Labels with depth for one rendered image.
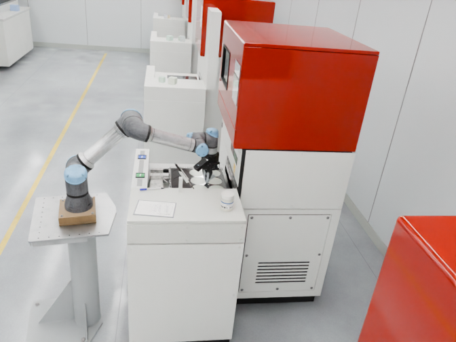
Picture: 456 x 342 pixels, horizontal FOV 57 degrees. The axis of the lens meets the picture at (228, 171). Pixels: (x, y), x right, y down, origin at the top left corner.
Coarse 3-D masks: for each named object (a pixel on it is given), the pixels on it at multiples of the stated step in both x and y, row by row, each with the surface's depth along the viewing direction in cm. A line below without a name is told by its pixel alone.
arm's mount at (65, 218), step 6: (60, 204) 238; (60, 210) 233; (90, 210) 235; (60, 216) 228; (66, 216) 228; (72, 216) 229; (78, 216) 230; (84, 216) 231; (90, 216) 232; (60, 222) 228; (66, 222) 229; (72, 222) 230; (78, 222) 231; (84, 222) 233; (90, 222) 233
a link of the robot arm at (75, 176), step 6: (66, 168) 228; (72, 168) 229; (78, 168) 229; (84, 168) 230; (66, 174) 224; (72, 174) 224; (78, 174) 225; (84, 174) 227; (66, 180) 225; (72, 180) 224; (78, 180) 225; (84, 180) 228; (66, 186) 227; (72, 186) 226; (78, 186) 227; (84, 186) 229; (66, 192) 230; (72, 192) 228; (78, 192) 228; (84, 192) 231
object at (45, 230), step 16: (48, 208) 243; (96, 208) 247; (112, 208) 249; (32, 224) 228; (48, 224) 230; (96, 224) 234; (112, 224) 236; (32, 240) 216; (48, 240) 218; (64, 240) 222; (80, 240) 224
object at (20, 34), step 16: (0, 0) 771; (16, 0) 858; (0, 16) 741; (16, 16) 795; (0, 32) 732; (16, 32) 796; (0, 48) 744; (16, 48) 798; (32, 48) 895; (0, 64) 757
